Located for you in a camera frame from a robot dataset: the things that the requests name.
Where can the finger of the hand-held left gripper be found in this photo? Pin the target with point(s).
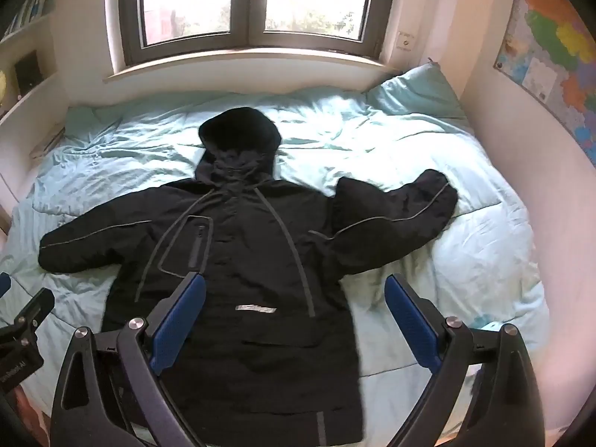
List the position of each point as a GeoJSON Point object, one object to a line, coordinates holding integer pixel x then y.
{"type": "Point", "coordinates": [33, 308]}
{"type": "Point", "coordinates": [3, 285]}

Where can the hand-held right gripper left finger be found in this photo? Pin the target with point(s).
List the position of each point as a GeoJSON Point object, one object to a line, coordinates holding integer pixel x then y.
{"type": "Point", "coordinates": [179, 321]}

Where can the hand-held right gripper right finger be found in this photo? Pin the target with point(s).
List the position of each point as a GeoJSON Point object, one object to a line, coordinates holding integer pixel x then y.
{"type": "Point", "coordinates": [412, 321]}

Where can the black hooded jacket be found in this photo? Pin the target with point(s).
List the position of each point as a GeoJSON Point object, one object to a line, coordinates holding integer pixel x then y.
{"type": "Point", "coordinates": [260, 260]}

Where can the light blue blanket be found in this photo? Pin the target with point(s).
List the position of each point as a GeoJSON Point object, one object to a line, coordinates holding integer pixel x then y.
{"type": "Point", "coordinates": [372, 149]}

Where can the light blue pillow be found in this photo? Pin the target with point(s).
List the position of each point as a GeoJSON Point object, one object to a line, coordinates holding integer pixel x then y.
{"type": "Point", "coordinates": [414, 93]}

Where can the wooden window sill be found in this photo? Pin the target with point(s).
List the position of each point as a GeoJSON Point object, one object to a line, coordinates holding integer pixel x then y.
{"type": "Point", "coordinates": [242, 58]}

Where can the row of books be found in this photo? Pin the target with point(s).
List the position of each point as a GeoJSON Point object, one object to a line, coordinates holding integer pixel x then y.
{"type": "Point", "coordinates": [32, 4]}

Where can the dark framed window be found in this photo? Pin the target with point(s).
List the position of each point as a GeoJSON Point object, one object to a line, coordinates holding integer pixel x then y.
{"type": "Point", "coordinates": [251, 4]}

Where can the white wall shelf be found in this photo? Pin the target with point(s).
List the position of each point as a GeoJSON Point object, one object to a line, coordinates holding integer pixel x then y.
{"type": "Point", "coordinates": [44, 88]}

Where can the black picture frame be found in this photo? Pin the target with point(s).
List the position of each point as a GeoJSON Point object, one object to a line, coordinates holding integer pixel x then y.
{"type": "Point", "coordinates": [26, 74]}

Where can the white wall socket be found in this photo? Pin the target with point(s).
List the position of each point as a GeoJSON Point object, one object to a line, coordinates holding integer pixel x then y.
{"type": "Point", "coordinates": [405, 41]}

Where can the colourful wall map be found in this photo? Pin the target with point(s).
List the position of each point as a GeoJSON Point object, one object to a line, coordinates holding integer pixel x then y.
{"type": "Point", "coordinates": [554, 46]}

